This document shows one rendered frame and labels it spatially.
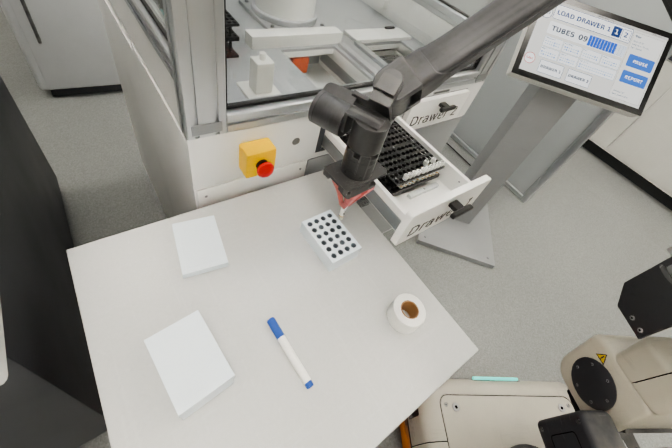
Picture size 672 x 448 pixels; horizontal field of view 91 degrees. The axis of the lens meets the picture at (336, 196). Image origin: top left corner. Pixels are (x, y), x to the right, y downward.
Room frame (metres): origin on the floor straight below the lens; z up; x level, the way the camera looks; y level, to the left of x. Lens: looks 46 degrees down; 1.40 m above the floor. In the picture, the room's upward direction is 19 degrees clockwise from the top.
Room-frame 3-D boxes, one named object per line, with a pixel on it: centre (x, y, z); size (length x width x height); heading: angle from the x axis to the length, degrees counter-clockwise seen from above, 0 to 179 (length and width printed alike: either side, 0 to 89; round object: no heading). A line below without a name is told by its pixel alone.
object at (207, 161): (1.14, 0.32, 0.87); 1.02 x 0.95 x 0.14; 138
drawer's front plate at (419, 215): (0.58, -0.25, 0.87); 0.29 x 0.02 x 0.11; 138
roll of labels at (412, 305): (0.34, -0.22, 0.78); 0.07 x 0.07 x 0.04
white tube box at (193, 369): (0.13, 0.14, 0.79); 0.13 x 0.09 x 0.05; 54
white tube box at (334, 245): (0.46, -0.02, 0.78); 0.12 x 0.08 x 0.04; 50
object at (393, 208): (0.72, -0.09, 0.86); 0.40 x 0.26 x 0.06; 48
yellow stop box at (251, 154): (0.54, 0.20, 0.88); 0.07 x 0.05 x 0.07; 138
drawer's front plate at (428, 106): (1.03, -0.22, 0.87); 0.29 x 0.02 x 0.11; 138
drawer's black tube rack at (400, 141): (0.71, -0.10, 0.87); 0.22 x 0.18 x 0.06; 48
